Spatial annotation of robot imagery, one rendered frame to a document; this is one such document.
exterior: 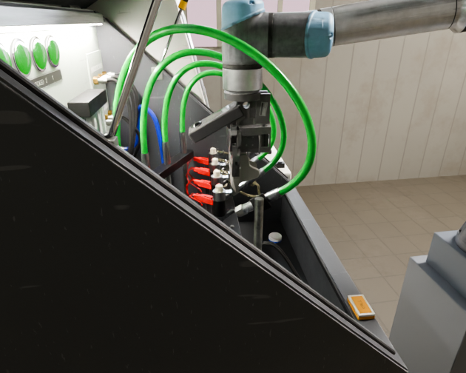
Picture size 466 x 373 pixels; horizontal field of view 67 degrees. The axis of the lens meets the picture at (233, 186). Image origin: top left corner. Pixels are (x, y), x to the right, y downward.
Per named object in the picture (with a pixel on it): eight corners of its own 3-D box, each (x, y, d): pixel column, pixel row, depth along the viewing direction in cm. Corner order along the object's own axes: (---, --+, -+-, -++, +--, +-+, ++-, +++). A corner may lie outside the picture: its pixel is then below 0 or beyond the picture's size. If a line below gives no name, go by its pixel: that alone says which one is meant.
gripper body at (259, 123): (270, 156, 70) (272, 94, 64) (226, 158, 69) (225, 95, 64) (263, 143, 76) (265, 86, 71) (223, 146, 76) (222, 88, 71)
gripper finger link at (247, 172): (260, 196, 74) (261, 155, 70) (232, 198, 73) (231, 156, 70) (257, 190, 77) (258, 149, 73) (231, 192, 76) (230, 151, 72)
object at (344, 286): (379, 412, 63) (396, 349, 57) (355, 415, 63) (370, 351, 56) (291, 229, 119) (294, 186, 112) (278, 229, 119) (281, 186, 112)
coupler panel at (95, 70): (119, 181, 91) (100, 53, 78) (106, 182, 91) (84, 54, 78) (128, 163, 103) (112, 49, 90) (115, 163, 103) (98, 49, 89)
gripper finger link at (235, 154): (240, 179, 70) (240, 137, 66) (232, 180, 70) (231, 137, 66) (237, 170, 75) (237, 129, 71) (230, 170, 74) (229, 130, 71)
